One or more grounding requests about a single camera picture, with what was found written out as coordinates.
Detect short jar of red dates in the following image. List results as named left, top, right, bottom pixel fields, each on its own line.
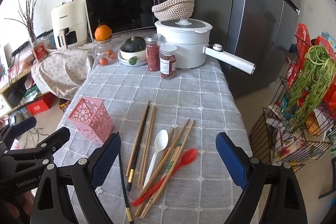
left=159, top=44, right=177, bottom=80

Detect white bowl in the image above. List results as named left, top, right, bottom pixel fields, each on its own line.
left=118, top=49, right=148, bottom=66

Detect large orange fruit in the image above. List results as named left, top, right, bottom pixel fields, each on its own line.
left=94, top=20, right=112, bottom=41

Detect floral cloth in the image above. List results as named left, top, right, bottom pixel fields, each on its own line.
left=31, top=47, right=95, bottom=101

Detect tall jar of red berries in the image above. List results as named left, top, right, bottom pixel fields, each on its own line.
left=145, top=35, right=161, bottom=72

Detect clear glass jar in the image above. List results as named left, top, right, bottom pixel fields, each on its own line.
left=93, top=39, right=118, bottom=67

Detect dark green squash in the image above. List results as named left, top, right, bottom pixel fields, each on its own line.
left=120, top=36, right=146, bottom=53

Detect green leafy herb bunch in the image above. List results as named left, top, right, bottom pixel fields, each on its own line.
left=285, top=46, right=336, bottom=130

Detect grey refrigerator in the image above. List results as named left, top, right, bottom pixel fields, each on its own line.
left=181, top=0, right=302, bottom=98

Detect red plastic spoon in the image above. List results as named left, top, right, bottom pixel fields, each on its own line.
left=132, top=148, right=198, bottom=207

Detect black wire rack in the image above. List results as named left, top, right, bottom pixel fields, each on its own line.
left=249, top=35, right=336, bottom=199

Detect grey checked tablecloth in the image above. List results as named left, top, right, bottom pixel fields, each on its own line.
left=56, top=56, right=254, bottom=224

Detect white plastic spoon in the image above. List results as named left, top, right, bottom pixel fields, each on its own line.
left=143, top=130, right=169, bottom=188

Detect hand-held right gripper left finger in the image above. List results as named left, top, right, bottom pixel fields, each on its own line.
left=30, top=132, right=122, bottom=224

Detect woven rope basket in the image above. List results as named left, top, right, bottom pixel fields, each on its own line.
left=152, top=0, right=195, bottom=22

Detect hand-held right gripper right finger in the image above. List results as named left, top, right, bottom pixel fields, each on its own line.
left=215, top=132, right=307, bottom=224

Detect black microwave oven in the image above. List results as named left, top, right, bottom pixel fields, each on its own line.
left=85, top=0, right=181, bottom=43

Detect person's left hand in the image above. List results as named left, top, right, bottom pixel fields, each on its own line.
left=0, top=189, right=36, bottom=224

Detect cream air fryer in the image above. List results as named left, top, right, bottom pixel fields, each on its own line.
left=51, top=0, right=88, bottom=51

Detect red snack bag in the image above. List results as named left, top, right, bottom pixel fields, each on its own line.
left=286, top=23, right=311, bottom=85

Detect dried branches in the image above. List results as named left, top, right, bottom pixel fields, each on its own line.
left=4, top=0, right=41, bottom=42

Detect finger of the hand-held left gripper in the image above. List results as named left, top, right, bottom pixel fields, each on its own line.
left=0, top=116, right=37, bottom=152
left=0, top=127, right=71, bottom=161

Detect red box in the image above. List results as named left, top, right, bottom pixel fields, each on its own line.
left=26, top=99, right=57, bottom=115

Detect pink perforated utensil holder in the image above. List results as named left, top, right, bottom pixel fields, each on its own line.
left=68, top=97, right=114, bottom=143

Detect white electric pot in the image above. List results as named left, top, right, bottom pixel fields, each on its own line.
left=154, top=18, right=256, bottom=75

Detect black gold-banded chopstick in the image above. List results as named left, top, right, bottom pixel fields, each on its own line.
left=118, top=153, right=135, bottom=223
left=126, top=105, right=150, bottom=191

